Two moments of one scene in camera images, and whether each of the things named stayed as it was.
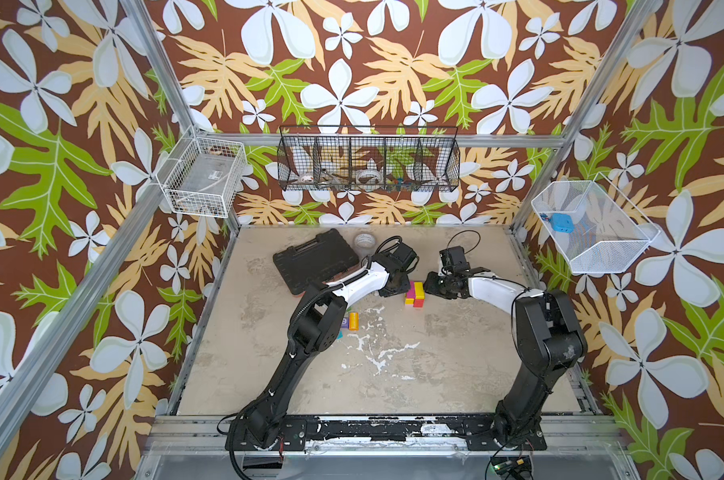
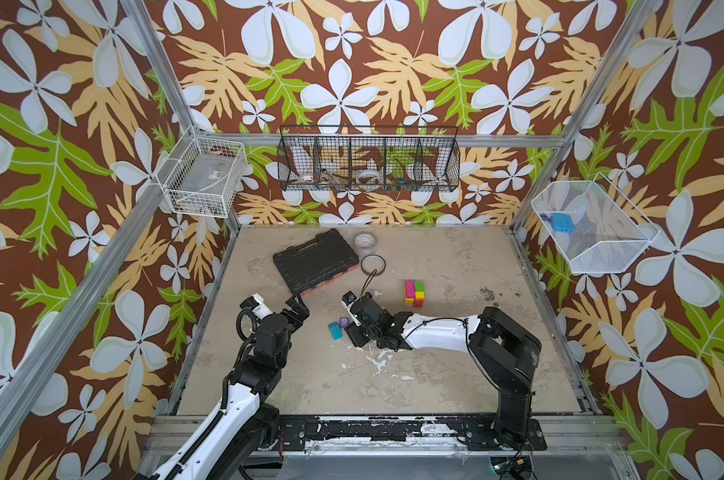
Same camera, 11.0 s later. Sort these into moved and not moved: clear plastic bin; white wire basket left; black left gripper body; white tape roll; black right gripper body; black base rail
Moved: black right gripper body; black left gripper body
Not moved: black base rail; white tape roll; clear plastic bin; white wire basket left
